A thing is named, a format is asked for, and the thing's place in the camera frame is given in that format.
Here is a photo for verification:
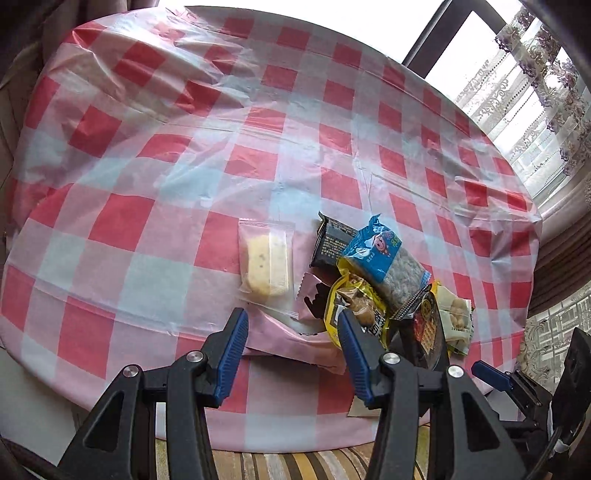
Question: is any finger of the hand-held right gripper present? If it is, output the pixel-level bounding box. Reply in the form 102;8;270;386
471;361;551;417

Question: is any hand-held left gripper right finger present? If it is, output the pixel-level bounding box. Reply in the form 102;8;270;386
337;308;529;480

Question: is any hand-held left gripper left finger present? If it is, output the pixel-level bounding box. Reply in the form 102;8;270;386
58;307;250;480

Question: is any pink chocolate snack packet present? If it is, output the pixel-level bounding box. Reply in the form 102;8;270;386
243;272;348;376

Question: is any yellow snack packet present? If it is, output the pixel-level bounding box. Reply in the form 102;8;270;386
323;256;393;352

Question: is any white cookie packet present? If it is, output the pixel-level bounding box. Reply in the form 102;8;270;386
434;285;475;356

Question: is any dark red snack packet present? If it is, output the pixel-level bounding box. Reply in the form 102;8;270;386
388;284;451;370

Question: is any clear cake slice packet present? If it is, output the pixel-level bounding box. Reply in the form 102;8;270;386
238;220;298;319

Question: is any blue cartoon snack packet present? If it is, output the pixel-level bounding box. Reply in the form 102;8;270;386
341;215;432;319

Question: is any brown pleated curtain band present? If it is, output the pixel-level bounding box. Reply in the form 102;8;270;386
526;203;591;319

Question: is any black snack bar packet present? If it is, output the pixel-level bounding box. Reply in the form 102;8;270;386
308;211;358;269

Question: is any striped seat cushion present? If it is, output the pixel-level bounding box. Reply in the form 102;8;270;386
154;438;430;480

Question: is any red checkered plastic tablecloth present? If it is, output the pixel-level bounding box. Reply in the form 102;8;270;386
0;4;543;453

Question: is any sheer floral lace curtain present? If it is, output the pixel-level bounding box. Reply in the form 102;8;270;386
455;4;591;393

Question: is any dark brown cloth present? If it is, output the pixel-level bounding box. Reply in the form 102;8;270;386
0;0;160;93

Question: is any dark window frame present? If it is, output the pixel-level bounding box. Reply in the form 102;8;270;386
402;0;522;84

